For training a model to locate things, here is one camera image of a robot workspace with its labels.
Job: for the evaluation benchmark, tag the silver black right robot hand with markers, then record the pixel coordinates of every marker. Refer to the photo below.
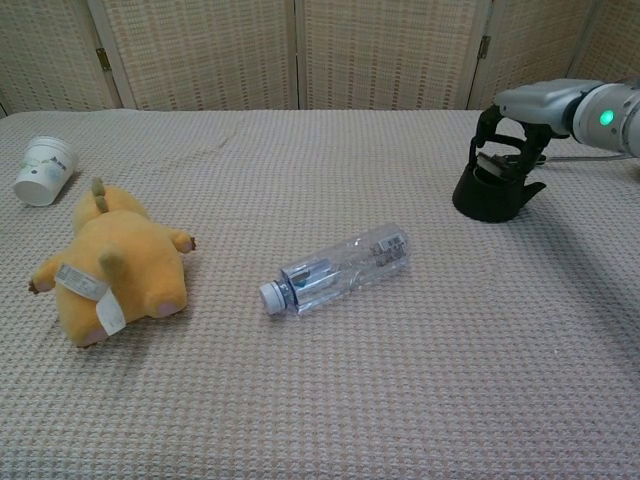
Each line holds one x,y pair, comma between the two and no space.
540,102

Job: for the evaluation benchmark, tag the woven folding screen panel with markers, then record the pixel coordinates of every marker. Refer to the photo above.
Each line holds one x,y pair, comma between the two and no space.
612,45
390,55
530,50
200,55
45,55

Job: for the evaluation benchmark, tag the white paper cup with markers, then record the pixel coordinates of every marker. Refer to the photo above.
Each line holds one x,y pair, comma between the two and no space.
42,172

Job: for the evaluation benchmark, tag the black cast iron teapot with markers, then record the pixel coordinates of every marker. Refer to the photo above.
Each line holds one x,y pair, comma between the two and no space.
492,202

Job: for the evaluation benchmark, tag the brass screen hinge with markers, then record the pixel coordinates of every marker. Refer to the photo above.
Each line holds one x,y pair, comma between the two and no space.
483,46
103,59

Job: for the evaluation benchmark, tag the beige waffle tablecloth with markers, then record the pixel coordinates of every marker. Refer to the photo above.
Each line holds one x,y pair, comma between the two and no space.
320,380

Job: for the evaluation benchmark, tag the yellow plush toy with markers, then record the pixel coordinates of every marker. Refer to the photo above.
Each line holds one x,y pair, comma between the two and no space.
125,260

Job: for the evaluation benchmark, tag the clear plastic water bottle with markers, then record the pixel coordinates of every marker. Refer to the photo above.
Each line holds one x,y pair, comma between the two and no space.
345,267

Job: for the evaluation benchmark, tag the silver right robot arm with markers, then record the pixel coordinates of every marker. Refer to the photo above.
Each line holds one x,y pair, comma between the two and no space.
607,117

